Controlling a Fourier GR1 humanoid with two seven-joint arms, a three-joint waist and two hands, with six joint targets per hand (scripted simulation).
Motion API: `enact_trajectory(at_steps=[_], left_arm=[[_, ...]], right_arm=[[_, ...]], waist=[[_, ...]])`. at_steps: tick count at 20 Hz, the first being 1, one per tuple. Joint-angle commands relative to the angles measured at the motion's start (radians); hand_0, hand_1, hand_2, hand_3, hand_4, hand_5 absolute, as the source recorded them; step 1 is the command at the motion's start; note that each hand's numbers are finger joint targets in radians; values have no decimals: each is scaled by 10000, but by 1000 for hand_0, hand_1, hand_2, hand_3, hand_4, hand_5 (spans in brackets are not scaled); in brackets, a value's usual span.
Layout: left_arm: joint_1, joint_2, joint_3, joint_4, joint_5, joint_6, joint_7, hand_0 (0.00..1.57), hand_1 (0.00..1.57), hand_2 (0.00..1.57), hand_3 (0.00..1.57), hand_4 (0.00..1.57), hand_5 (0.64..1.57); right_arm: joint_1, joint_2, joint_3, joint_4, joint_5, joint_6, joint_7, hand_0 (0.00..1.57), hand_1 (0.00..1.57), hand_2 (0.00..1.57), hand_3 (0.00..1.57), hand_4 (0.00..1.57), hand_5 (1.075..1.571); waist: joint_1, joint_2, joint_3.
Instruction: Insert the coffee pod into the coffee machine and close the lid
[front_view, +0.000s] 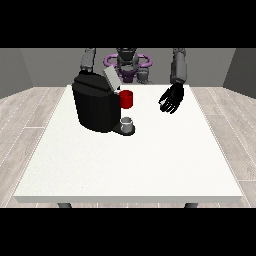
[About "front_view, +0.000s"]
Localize pale grey machine lid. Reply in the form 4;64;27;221
102;65;122;92

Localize red pod holder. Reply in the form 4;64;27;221
118;89;134;110

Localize grey robot trunk purple rings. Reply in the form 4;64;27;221
103;48;155;85

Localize black coffee machine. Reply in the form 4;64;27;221
71;70;136;137

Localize small grey cup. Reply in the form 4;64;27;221
120;116;135;133

